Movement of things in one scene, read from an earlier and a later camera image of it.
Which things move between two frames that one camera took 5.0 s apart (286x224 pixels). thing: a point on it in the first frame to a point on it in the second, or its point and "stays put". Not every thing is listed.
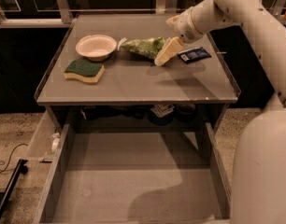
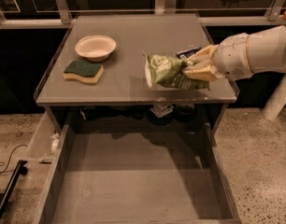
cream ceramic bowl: [95, 48] stays put
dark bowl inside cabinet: [186, 112] stays put
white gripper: [184, 27] to [231, 57]
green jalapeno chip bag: [147, 48] to [169, 71]
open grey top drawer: [134, 177] stays put
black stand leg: [22, 168] stays put
